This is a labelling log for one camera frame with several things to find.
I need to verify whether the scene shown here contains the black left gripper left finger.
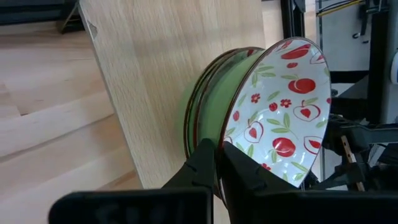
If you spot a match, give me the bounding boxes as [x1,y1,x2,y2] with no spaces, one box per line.
[48,138,218,224]

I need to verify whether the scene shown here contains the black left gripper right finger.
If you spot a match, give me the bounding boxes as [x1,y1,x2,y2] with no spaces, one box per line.
[218,141,398,224]

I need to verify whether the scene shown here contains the floral mini bowl green outside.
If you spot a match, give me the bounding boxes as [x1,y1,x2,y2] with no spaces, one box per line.
[190,46,266,150]
[198,36,333,200]
[182,47,246,159]

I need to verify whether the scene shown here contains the light wooden shelf riser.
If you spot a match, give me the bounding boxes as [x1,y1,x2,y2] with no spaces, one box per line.
[58,0,268,224]

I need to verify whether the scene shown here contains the black aluminium table frame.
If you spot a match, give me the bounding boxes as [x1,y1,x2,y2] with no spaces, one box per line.
[279,0,307,40]

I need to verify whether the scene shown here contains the black metal post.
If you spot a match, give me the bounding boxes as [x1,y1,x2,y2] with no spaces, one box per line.
[366,0,390,125]

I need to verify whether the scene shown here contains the yellow cable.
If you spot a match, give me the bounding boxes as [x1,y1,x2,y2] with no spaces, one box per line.
[316,0,364,17]

